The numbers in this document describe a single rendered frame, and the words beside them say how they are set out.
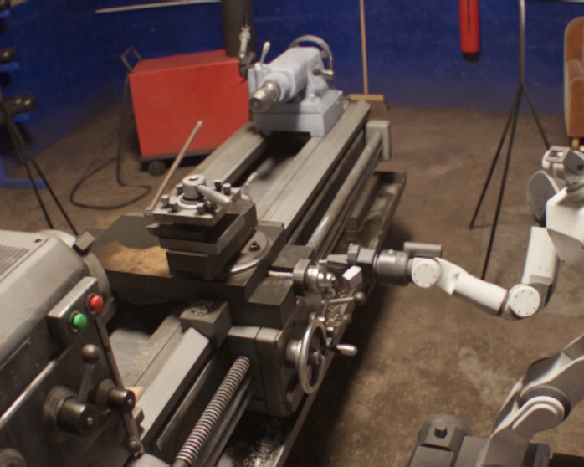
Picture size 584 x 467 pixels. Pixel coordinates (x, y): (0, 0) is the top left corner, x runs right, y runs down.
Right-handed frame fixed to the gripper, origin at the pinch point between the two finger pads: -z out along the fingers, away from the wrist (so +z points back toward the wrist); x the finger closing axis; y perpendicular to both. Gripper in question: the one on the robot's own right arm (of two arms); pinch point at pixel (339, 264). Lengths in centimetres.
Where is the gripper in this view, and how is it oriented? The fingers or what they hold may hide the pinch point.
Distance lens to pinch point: 177.5
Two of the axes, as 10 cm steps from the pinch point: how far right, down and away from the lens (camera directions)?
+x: 1.6, 7.3, 6.7
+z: 9.5, 0.7, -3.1
